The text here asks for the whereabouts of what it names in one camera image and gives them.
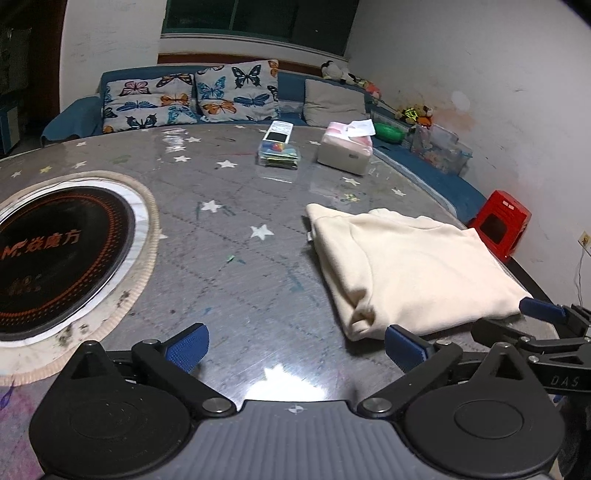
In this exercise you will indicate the red plastic stool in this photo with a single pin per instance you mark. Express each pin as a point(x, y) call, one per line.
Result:
point(500, 223)

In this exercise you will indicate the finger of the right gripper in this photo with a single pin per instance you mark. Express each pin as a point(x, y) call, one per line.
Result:
point(569, 321)
point(562, 366)

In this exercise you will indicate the clear plastic storage bin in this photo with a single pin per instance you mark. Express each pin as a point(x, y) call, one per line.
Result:
point(441, 148)

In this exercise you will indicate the blue sectional sofa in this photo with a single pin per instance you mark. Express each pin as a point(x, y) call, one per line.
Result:
point(83, 118)

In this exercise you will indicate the black induction cooktop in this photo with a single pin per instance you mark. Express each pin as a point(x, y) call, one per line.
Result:
point(56, 252)

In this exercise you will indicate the dark window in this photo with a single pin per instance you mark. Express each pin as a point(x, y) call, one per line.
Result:
point(317, 24)

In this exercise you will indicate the grey cushion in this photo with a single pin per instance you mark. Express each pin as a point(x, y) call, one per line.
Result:
point(325, 103)

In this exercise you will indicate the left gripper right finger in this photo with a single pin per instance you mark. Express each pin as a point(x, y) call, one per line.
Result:
point(487, 416)

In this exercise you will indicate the grey star tablecloth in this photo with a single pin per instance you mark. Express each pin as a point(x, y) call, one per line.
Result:
point(234, 253)

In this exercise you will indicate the black white plush toy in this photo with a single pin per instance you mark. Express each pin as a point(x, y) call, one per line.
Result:
point(332, 71)

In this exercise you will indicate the cream garment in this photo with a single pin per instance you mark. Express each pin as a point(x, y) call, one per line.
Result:
point(384, 269)

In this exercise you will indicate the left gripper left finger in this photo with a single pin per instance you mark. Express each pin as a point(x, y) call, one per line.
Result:
point(124, 413)

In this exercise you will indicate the right butterfly pillow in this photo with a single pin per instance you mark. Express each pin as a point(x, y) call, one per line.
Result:
point(247, 91)

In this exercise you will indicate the white tissue box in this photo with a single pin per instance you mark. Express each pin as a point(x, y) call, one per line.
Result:
point(347, 147)

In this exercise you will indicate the white remote control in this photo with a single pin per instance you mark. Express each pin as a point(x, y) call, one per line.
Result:
point(279, 131)

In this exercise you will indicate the butterfly pillow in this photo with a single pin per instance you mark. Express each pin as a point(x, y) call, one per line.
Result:
point(138, 104)
point(247, 91)

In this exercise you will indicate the dark wooden door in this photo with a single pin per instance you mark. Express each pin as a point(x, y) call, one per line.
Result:
point(31, 34)

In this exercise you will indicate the yellow orange plush toy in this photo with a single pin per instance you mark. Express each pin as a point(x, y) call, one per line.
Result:
point(415, 115)

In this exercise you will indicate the left butterfly pillow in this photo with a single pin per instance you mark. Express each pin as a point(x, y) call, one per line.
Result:
point(138, 104)

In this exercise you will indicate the green bowl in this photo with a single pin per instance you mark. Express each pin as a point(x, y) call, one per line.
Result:
point(389, 134)

